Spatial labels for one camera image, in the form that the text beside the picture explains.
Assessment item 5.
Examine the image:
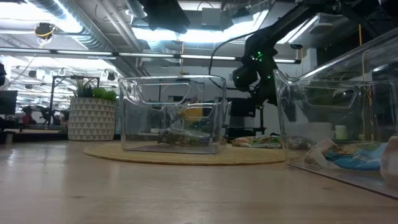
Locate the yellow black cable reel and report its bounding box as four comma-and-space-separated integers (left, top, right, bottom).
34, 22, 57, 40

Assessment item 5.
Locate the round woven straw placemat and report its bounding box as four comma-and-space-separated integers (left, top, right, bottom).
83, 141, 299, 166

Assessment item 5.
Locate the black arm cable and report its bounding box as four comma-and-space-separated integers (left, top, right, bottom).
207, 29, 257, 91

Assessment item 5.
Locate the clear plastic bin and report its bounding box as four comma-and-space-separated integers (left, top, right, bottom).
274, 27, 398, 200
117, 74, 233, 156

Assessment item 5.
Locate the pale granola bar wrapper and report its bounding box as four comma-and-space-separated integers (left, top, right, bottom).
289, 136, 317, 150

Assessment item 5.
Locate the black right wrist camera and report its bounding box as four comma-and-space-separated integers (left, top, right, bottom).
232, 63, 259, 93

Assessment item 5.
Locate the long LED light bar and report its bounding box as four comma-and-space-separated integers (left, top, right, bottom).
0, 47, 302, 65

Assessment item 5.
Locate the yellow hanging cable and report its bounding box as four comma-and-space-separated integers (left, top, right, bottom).
356, 23, 374, 141

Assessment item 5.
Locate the dark plant in white pot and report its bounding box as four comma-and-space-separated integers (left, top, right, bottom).
292, 86, 358, 144

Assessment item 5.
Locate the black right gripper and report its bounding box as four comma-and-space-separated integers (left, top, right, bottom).
245, 51, 279, 106

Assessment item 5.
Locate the black printer on stand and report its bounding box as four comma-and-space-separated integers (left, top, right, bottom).
226, 98, 267, 138

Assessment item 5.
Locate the black metal rack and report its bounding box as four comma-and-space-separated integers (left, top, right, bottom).
49, 75, 101, 125

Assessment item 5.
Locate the light blue granola bar wrapper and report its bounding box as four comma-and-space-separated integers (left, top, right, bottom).
303, 138, 389, 171

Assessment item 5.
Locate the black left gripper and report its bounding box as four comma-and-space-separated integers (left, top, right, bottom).
139, 0, 191, 34

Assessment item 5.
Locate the black monitor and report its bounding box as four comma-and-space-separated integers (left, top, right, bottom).
0, 90, 19, 115

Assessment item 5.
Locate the dark blue granola bar wrapper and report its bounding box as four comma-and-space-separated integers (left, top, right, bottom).
157, 126, 214, 147

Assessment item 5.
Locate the black aluminium table frame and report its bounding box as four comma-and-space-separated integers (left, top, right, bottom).
0, 129, 69, 144

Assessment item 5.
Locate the person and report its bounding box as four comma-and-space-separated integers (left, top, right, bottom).
21, 105, 37, 126

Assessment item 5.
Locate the succulent in white patterned pot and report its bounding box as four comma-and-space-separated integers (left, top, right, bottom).
67, 76, 118, 141

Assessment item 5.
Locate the pale green cup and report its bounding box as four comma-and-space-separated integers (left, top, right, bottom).
334, 124, 349, 141

